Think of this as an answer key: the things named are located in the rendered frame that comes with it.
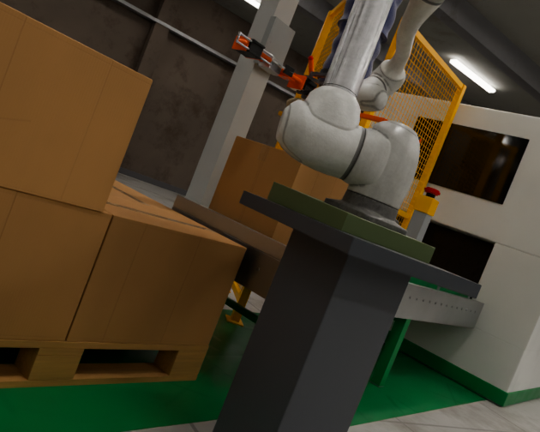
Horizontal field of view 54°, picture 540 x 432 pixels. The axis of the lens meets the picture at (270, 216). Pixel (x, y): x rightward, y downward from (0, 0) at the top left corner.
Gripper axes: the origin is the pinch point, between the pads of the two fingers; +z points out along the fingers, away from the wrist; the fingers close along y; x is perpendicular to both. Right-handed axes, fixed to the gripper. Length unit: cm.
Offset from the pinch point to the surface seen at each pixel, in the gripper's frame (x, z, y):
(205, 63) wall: 537, 742, -155
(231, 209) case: -4, 7, 59
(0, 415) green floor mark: -95, -30, 123
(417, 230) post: 44, -53, 39
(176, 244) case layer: -49, -19, 74
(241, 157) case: -3.4, 12.9, 37.0
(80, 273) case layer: -79, -18, 88
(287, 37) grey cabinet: 72, 87, -47
